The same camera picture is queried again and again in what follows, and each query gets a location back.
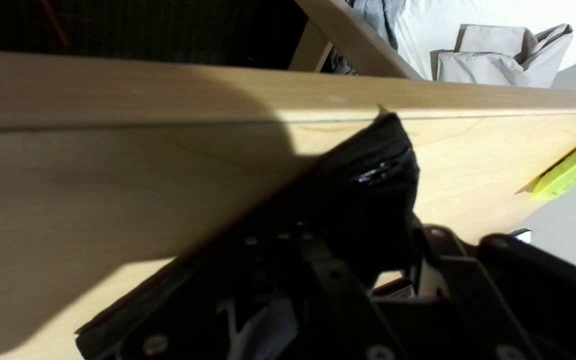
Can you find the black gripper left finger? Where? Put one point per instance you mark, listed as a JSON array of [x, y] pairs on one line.
[[248, 312]]

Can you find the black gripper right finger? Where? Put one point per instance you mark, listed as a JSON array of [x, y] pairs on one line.
[[520, 300]]

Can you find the light wooden desk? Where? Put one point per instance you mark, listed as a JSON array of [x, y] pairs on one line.
[[135, 167]]

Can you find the grey clothes heap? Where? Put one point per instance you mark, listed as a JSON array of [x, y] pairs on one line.
[[375, 16]]

